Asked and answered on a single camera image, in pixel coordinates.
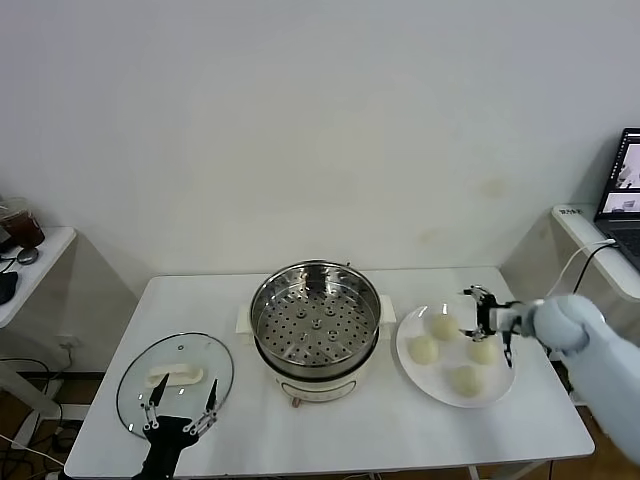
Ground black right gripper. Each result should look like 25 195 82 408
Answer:
459 284 526 344

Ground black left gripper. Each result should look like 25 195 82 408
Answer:
138 372 221 480

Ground white steamed baozi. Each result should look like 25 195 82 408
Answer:
467 338 500 365
451 365 485 399
430 314 460 343
407 335 440 365

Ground glass lid with cream handle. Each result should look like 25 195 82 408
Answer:
115 330 235 441

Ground perforated steel steamer basket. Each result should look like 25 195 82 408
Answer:
248 258 380 374

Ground white round plate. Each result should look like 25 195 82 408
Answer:
395 302 517 409

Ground white laptop desk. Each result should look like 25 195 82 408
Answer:
551 203 640 301

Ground dark open laptop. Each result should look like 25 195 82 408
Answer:
593 127 640 274

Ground white side table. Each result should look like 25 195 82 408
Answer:
0 227 76 446

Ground black computer mouse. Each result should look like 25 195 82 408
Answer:
0 270 20 305

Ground iced coffee plastic cup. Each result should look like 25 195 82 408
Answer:
0 197 46 249

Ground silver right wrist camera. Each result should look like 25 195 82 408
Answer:
492 307 517 334

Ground white laptop cable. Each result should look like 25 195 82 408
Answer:
548 238 616 300

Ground black cable with adapter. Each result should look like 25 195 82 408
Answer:
572 243 609 296

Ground black floor cable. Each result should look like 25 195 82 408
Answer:
0 355 69 451

